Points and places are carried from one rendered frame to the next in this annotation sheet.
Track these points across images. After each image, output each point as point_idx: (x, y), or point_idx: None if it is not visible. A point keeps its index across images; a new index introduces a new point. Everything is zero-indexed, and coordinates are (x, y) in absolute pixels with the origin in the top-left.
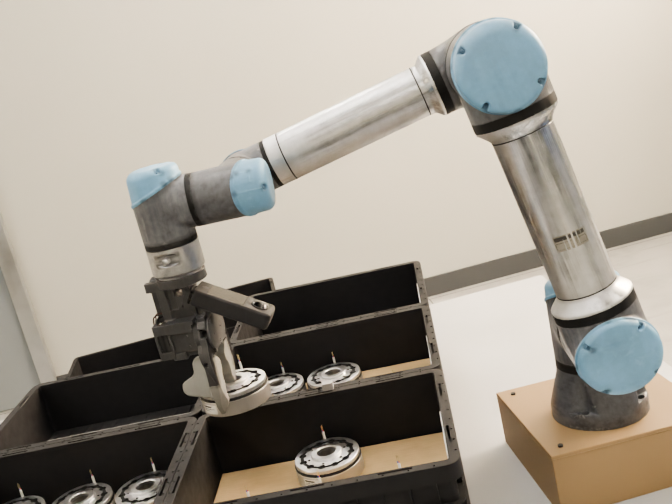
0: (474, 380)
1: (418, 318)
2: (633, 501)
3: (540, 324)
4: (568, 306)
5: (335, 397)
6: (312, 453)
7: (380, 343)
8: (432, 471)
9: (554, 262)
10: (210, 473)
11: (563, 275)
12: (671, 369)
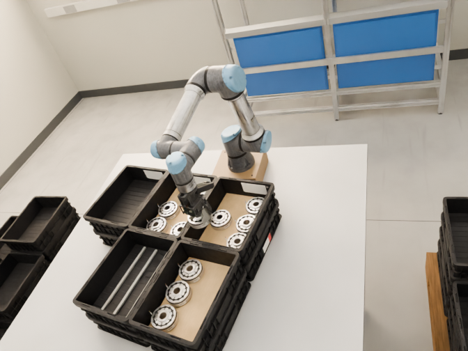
0: None
1: (170, 175)
2: (264, 178)
3: (157, 165)
4: (255, 135)
5: None
6: (217, 220)
7: (165, 191)
8: (272, 189)
9: (251, 125)
10: None
11: (253, 128)
12: (216, 150)
